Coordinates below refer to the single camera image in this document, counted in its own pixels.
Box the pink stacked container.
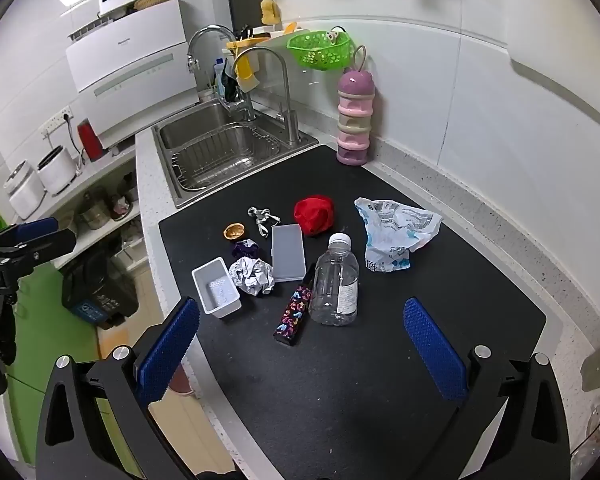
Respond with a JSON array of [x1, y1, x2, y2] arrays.
[[336, 45, 376, 167]]

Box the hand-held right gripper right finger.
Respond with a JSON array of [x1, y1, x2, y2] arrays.
[[403, 297, 571, 480]]

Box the silver foil ball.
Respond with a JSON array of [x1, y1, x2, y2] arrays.
[[228, 256, 276, 297]]

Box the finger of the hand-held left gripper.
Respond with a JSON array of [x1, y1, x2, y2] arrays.
[[0, 216, 61, 251], [0, 229, 77, 275]]

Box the white storage shelf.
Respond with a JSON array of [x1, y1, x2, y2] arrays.
[[45, 150, 153, 271]]

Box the white countertop dishwasher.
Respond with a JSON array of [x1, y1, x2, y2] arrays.
[[65, 0, 201, 150]]

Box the chrome kitchen faucet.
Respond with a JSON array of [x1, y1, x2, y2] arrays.
[[186, 25, 257, 122]]

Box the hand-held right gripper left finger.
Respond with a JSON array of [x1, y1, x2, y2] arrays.
[[36, 296, 201, 480]]

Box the green plastic basket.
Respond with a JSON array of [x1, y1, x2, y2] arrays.
[[286, 30, 357, 72]]

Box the black rubber mat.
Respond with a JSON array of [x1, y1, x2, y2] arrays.
[[158, 144, 547, 480]]

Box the yellow plastic holder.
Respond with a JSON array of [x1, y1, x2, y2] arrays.
[[225, 20, 298, 92]]

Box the stainless steel sink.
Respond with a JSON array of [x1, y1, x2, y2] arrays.
[[151, 99, 320, 210]]

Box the steel cooking pot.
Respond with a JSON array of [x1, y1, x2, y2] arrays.
[[77, 192, 112, 231]]

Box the utensil caddy with brushes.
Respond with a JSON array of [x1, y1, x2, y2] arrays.
[[211, 57, 242, 103]]

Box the white rice cooker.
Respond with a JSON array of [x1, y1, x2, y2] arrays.
[[4, 160, 47, 221], [36, 145, 77, 197]]

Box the thin gooseneck steel faucet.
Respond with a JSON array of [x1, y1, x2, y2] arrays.
[[231, 46, 301, 146]]

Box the grey rectangular plastic lid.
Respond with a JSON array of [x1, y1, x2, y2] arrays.
[[271, 223, 307, 282]]

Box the black butterfly print case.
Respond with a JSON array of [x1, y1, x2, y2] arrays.
[[272, 262, 317, 347]]

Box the clear plastic bottle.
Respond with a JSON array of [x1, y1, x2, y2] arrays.
[[310, 233, 359, 327]]

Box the white blue plastic bag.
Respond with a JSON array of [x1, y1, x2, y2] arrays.
[[354, 197, 443, 273]]

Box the small white plastic tray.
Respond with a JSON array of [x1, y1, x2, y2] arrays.
[[191, 257, 242, 319]]

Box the dark purple scrunchie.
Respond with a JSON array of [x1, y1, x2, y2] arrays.
[[231, 239, 261, 260]]

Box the white wall socket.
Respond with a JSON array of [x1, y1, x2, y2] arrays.
[[40, 106, 75, 137]]

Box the red kettle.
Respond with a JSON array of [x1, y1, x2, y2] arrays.
[[77, 118, 106, 163]]

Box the metal binder clips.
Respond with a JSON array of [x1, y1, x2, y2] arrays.
[[247, 206, 282, 237]]

